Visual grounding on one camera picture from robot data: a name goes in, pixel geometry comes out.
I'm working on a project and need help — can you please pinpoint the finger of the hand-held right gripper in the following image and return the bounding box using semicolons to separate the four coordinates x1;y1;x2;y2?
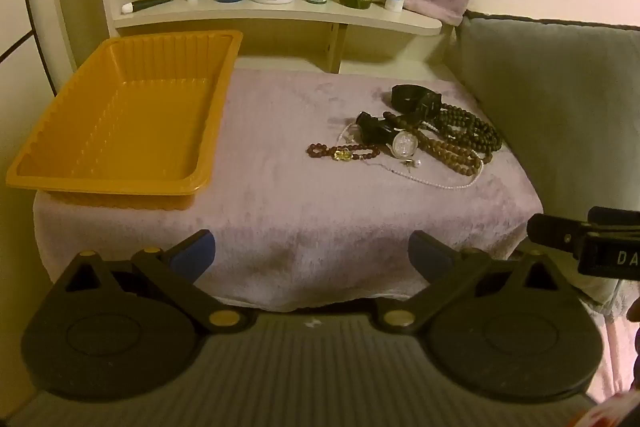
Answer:
527;213;588;257

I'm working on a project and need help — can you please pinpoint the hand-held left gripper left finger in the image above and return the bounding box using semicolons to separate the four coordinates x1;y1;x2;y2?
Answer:
62;229;258;335

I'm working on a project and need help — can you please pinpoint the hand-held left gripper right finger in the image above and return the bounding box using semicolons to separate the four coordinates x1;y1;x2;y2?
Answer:
374;231;562;336

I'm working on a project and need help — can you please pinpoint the white pearl necklace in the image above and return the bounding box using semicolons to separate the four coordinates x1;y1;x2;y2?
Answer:
337;122;483;190

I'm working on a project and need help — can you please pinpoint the brown bead necklace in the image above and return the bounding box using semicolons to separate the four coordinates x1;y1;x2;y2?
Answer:
382;111;483;180

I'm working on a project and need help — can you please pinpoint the silver watch with black strap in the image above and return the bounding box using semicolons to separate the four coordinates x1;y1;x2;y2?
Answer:
356;111;417;158

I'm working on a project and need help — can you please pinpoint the dark bead necklace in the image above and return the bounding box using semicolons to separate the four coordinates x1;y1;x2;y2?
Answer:
425;103;503;162

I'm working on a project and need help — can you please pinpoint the yellow plastic tray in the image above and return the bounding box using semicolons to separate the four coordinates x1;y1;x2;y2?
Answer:
5;30;244;212

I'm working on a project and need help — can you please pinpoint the reddish bead bracelet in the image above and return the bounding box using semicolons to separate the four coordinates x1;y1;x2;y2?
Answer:
306;143;382;162

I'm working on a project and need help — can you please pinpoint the black wristwatch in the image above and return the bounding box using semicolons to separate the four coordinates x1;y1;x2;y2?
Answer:
391;84;443;115

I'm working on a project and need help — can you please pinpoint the grey cushion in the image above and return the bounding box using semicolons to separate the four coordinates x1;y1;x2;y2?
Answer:
452;11;640;308

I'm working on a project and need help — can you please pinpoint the black slim tube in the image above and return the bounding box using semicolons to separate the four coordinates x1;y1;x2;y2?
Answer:
121;0;174;14

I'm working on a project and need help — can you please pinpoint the curved grey pole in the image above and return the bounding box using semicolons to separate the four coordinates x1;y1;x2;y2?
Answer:
15;0;66;98

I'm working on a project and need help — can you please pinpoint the black cable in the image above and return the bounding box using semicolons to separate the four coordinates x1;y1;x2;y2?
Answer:
0;29;36;60

